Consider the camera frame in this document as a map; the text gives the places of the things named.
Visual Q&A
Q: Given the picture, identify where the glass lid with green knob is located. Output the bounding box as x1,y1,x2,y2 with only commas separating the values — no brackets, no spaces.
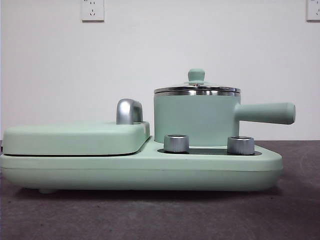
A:
153,68,242,95

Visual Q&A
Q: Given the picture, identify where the silver control knob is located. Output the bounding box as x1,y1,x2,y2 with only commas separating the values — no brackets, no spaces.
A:
163,134,190,153
226,135,255,155

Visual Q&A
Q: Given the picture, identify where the mint green breakfast machine base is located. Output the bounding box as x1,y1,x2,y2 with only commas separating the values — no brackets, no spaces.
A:
0,139,283,195

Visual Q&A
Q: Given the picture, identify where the mint green pot with handle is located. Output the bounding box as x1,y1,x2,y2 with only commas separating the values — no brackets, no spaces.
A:
152,88,297,148

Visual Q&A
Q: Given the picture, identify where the mint green griddle cover, silver handle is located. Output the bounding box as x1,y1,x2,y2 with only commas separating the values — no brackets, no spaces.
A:
1,98,151,156

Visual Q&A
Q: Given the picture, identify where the white wall socket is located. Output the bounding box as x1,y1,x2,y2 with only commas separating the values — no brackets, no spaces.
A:
80,0,105,23
306,0,320,22

